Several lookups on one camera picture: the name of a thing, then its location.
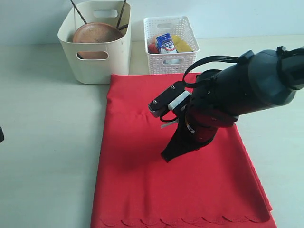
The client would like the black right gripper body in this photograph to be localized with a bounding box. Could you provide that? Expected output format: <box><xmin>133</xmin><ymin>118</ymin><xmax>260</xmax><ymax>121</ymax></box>
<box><xmin>176</xmin><ymin>106</ymin><xmax>239</xmax><ymax>152</ymax></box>

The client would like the red table cloth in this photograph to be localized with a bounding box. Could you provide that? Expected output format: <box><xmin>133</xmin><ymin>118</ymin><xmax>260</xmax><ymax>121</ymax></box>
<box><xmin>91</xmin><ymin>74</ymin><xmax>276</xmax><ymax>228</ymax></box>

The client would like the yellow cheese wedge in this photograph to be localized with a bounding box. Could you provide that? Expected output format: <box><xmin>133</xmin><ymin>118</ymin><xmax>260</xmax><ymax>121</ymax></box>
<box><xmin>171</xmin><ymin>35</ymin><xmax>192</xmax><ymax>53</ymax></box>

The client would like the white blue milk carton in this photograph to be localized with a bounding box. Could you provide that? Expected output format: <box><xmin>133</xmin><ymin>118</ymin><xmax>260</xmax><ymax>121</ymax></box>
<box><xmin>155</xmin><ymin>33</ymin><xmax>177</xmax><ymax>54</ymax></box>

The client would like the red sausage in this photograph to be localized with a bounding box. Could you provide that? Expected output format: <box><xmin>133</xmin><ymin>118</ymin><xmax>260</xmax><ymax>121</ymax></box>
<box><xmin>147</xmin><ymin>43</ymin><xmax>159</xmax><ymax>54</ymax></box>

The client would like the dark brown chopstick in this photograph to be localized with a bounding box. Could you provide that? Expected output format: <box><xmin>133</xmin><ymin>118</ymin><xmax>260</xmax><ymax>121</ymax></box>
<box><xmin>116</xmin><ymin>0</ymin><xmax>126</xmax><ymax>30</ymax></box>
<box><xmin>70</xmin><ymin>0</ymin><xmax>87</xmax><ymax>24</ymax></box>

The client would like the brown wooden spoon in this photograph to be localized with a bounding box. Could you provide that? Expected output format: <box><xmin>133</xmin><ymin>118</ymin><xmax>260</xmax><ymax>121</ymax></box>
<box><xmin>118</xmin><ymin>24</ymin><xmax>128</xmax><ymax>31</ymax></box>

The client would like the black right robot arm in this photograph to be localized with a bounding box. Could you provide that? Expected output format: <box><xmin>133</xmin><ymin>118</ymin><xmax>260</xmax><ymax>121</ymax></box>
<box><xmin>161</xmin><ymin>46</ymin><xmax>304</xmax><ymax>161</ymax></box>

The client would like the white perforated plastic basket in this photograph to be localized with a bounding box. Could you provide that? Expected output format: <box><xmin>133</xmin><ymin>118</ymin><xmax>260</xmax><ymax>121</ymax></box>
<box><xmin>143</xmin><ymin>16</ymin><xmax>200</xmax><ymax>75</ymax></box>

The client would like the cream plastic tub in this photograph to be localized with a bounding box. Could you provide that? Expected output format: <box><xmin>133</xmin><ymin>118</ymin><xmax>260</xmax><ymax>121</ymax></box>
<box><xmin>57</xmin><ymin>0</ymin><xmax>131</xmax><ymax>84</ymax></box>

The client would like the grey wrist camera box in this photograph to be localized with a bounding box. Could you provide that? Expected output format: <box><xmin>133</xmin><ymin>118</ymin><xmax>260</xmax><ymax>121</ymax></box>
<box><xmin>148</xmin><ymin>81</ymin><xmax>191</xmax><ymax>118</ymax></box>

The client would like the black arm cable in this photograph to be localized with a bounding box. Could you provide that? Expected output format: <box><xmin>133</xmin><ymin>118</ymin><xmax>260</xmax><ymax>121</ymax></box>
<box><xmin>182</xmin><ymin>56</ymin><xmax>243</xmax><ymax>90</ymax></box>

